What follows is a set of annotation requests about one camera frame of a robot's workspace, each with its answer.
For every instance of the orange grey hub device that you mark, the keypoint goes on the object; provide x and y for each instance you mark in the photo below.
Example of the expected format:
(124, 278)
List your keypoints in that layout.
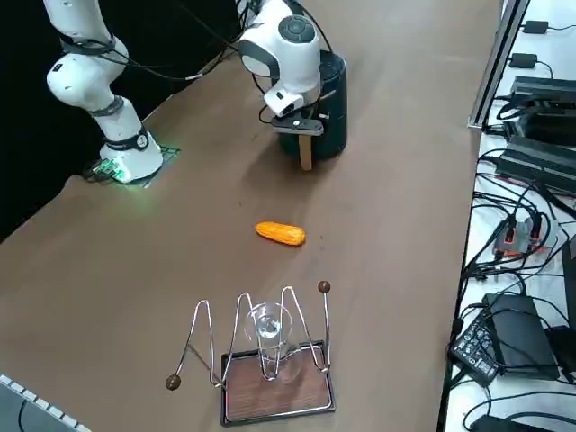
(513, 240)

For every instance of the long black power supply box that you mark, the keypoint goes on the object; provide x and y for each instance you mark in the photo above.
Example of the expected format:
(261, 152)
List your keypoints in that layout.
(540, 159)

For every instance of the green air fryer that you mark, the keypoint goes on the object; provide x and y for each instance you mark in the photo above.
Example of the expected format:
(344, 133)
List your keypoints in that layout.
(335, 90)

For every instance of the flat black adapter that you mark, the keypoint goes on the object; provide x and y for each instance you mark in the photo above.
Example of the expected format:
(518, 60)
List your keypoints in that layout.
(495, 425)

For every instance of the black labelled power adapter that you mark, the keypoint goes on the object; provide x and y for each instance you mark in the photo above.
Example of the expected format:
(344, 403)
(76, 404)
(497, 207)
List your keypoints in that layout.
(474, 351)

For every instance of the yellow corn cob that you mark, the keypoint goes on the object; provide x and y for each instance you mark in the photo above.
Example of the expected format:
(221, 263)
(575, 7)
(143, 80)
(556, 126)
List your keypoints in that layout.
(281, 234)

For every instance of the large black power brick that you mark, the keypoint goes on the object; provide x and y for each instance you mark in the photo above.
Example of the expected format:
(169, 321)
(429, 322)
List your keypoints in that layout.
(522, 333)

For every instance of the metal mounting plate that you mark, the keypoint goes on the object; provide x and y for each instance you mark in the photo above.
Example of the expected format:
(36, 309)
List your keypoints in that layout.
(168, 153)

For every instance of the wooden tray with black rim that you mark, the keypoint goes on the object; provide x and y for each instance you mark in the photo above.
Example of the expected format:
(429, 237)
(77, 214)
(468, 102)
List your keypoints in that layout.
(279, 400)

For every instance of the clear stemmed glass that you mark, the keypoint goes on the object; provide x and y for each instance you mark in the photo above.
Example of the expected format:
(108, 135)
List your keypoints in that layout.
(269, 333)

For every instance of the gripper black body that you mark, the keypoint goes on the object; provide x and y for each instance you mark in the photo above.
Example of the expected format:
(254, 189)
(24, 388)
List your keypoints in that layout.
(310, 127)

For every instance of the small black power adapter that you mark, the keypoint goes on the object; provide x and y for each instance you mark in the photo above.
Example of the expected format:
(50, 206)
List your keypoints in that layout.
(536, 27)
(524, 60)

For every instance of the aluminium profile bar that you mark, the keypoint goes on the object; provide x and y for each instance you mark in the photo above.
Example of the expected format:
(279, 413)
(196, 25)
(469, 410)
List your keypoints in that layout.
(498, 67)

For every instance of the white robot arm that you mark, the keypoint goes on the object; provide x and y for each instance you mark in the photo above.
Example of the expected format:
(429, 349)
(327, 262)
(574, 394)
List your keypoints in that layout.
(288, 58)

